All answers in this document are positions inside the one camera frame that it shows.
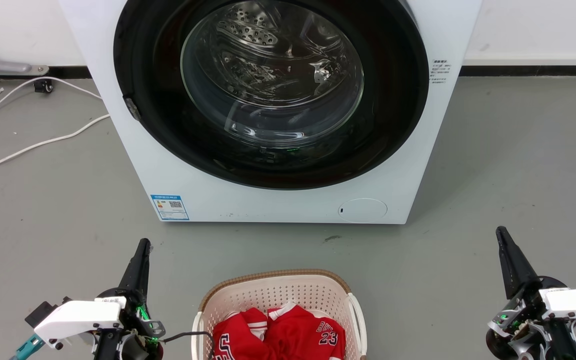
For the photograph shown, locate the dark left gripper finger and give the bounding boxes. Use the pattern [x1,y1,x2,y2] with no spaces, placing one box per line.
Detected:
[117,239,146,297]
[133,238,152,299]

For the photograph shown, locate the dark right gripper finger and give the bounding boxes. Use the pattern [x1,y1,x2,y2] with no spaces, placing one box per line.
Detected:
[495,226,525,301]
[502,226,541,296]

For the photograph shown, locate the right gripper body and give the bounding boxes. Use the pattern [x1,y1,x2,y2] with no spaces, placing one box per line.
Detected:
[485,276,571,360]

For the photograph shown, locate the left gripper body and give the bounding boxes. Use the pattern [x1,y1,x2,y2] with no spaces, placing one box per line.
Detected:
[95,287,167,360]

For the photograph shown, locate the cream perforated laundry basket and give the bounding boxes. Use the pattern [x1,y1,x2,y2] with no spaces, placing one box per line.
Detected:
[191,269,368,360]

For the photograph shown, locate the blue energy label sticker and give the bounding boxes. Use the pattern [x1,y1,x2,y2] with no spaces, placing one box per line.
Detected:
[150,194,190,221]

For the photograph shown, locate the white front-load washing machine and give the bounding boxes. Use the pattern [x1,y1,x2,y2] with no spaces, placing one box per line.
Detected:
[59,0,483,225]

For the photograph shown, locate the black round washer door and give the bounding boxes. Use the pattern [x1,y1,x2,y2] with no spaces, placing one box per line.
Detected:
[113,0,430,191]

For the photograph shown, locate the round white filter cover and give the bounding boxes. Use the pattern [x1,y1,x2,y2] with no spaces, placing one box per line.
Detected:
[338,198,388,224]

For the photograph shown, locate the red basketball jersey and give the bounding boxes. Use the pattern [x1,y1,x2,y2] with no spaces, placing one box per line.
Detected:
[212,302,347,360]

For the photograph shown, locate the grey door latch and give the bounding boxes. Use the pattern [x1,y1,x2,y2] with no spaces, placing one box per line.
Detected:
[123,96,143,121]

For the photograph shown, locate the small text sticker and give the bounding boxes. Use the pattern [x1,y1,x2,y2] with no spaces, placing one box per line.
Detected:
[430,58,453,85]

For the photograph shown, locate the steel washing drum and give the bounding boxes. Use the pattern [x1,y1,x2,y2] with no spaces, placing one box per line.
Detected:
[180,0,365,149]

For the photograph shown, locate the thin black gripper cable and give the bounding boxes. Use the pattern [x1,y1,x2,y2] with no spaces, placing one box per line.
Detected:
[160,330,217,360]

